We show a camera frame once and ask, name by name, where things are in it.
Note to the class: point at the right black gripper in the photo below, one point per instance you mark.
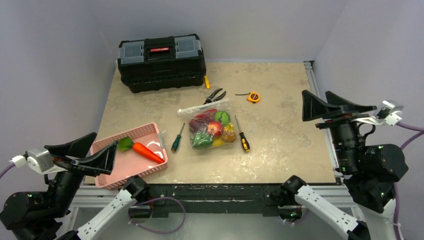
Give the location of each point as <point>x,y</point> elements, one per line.
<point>340,119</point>

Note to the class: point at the green round toy fruit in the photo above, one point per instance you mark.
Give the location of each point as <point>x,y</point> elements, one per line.
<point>223,117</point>

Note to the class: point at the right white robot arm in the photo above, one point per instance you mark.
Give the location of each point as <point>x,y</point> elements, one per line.
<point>370,172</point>

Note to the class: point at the orange tape measure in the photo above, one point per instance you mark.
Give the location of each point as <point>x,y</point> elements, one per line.
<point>252,97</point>

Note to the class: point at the pink perforated plastic basket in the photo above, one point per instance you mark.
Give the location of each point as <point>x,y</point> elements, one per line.
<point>129,163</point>

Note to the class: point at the red toy apple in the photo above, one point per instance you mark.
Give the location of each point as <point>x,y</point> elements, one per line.
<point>214,128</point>

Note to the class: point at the yellow black handled screwdriver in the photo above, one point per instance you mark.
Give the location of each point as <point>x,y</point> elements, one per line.
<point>244,142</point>

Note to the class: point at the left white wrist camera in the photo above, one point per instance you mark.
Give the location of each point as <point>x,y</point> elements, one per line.
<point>39,160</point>

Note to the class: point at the orange toy carrot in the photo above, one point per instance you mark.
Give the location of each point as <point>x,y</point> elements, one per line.
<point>143,151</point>

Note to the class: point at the yellow handled tool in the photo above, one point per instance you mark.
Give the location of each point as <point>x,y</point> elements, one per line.
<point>207,82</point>

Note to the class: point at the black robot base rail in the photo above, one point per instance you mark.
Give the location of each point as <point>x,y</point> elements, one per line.
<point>266,199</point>

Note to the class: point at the red toy chili pepper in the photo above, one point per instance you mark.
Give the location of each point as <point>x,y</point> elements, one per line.
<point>206,116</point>

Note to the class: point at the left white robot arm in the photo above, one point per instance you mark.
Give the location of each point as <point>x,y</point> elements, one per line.
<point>35,215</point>

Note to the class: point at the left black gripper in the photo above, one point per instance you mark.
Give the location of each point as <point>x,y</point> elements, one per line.
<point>102,161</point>

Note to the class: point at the clear zip top bag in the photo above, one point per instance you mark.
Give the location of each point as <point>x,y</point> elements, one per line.
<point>190,112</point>

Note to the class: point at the green handled screwdriver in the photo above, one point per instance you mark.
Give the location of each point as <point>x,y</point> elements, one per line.
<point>176,142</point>

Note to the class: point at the black plastic toolbox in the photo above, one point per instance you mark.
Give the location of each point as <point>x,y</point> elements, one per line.
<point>153,64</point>

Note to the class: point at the black handled pliers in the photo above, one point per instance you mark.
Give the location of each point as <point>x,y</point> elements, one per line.
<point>217,95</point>

